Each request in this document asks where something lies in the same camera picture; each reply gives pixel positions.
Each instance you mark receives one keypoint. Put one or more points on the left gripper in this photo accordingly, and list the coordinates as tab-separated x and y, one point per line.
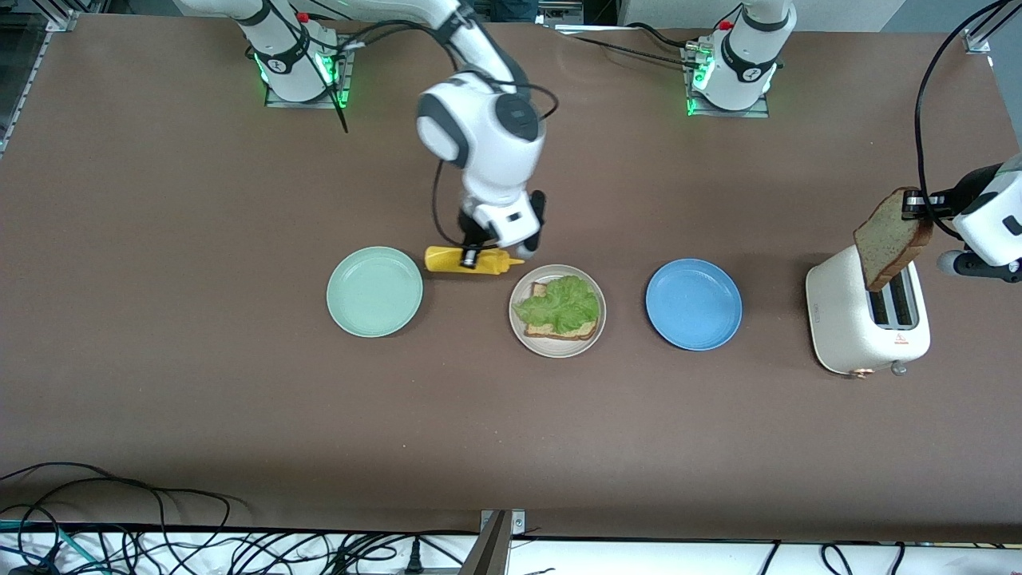
943	201

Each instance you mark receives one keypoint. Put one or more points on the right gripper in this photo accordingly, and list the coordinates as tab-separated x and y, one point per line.
473	237

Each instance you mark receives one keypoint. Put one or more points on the yellow mustard squeeze bottle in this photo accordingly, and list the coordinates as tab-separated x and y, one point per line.
443	259

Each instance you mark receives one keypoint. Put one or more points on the brown toast slice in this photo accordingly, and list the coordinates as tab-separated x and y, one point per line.
886	239
587	331

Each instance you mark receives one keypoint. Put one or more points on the green lettuce leaf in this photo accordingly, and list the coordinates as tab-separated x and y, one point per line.
563	303

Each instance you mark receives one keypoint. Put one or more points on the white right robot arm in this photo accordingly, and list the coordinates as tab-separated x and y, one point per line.
479	128

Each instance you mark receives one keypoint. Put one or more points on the mint green plate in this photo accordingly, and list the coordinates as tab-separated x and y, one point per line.
374	291

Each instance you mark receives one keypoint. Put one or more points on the beige plate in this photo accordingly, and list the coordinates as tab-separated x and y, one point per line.
559	350

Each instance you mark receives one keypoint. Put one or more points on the blue plate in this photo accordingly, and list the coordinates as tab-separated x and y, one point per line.
693	304

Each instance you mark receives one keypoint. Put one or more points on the white two-slot toaster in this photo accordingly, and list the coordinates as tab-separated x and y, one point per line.
838	319

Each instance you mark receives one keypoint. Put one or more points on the person in dark trousers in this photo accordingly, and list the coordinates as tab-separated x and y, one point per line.
515	9

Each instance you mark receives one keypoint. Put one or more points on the grey metal equipment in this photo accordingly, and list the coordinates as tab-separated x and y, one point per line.
579	12

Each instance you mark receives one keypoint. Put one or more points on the black power plug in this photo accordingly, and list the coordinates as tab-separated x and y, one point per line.
413	557

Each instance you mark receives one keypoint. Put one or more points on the aluminium frame profile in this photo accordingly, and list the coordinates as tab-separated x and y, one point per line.
978	40
40	64

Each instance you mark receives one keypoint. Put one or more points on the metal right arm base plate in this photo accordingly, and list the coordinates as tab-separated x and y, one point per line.
349	88

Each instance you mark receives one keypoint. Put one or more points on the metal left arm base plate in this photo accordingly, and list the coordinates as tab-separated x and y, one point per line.
722	114

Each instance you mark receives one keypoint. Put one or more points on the metal table edge bracket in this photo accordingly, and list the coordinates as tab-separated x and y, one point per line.
499	543

